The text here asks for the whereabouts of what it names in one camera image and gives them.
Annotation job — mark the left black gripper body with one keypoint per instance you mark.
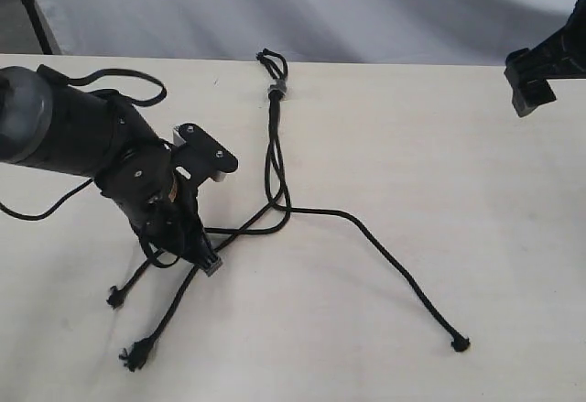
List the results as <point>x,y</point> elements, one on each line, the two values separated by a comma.
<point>165,219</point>

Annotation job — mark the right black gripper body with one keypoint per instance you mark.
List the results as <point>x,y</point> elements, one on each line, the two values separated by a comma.
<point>564,51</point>

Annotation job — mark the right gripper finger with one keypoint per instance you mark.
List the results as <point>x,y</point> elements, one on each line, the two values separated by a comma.
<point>527,97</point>
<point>527,65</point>

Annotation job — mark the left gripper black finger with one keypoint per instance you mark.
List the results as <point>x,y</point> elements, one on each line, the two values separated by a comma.
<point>205,257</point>

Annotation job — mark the black stand pole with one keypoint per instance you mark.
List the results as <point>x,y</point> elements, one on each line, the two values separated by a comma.
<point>37,26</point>

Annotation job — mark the grey backdrop cloth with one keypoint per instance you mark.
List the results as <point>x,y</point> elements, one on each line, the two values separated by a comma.
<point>480,32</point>

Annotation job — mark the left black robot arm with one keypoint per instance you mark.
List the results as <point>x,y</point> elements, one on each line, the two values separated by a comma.
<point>48,122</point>

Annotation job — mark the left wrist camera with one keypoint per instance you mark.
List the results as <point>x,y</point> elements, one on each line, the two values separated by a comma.
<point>197,156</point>

